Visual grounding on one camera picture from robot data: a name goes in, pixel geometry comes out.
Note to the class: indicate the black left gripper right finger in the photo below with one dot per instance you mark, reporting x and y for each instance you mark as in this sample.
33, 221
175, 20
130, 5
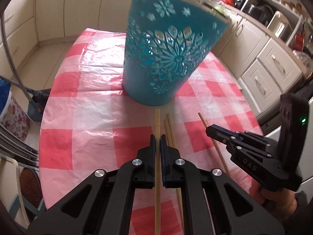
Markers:
213, 203

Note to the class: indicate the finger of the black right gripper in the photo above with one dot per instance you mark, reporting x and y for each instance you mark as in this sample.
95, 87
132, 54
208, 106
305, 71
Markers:
218, 132
224, 141

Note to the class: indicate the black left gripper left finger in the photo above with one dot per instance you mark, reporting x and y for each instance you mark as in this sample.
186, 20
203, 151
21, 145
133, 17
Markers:
102, 203

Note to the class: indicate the cream kitchen base cabinets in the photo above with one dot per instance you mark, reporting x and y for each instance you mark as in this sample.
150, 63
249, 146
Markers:
29, 22

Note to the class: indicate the person right hand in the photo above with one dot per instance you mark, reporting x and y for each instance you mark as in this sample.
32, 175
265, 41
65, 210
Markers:
284, 201

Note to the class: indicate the cream drawer cabinet unit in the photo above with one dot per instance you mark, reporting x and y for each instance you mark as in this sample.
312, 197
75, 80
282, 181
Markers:
261, 63

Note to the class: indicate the red white checkered tablecloth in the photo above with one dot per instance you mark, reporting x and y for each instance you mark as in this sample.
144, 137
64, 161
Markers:
90, 123

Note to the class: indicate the teal perforated utensil holder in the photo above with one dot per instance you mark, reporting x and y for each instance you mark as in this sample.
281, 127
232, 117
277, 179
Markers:
166, 41

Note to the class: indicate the floral fabric bag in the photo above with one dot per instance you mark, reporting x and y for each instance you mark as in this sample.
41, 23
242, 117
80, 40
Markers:
14, 119

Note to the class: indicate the blue white plastic bag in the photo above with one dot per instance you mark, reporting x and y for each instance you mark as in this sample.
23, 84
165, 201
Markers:
4, 93

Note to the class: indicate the blue dustpan with handle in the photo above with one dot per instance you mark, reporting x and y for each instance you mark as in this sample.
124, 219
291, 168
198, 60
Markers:
37, 99

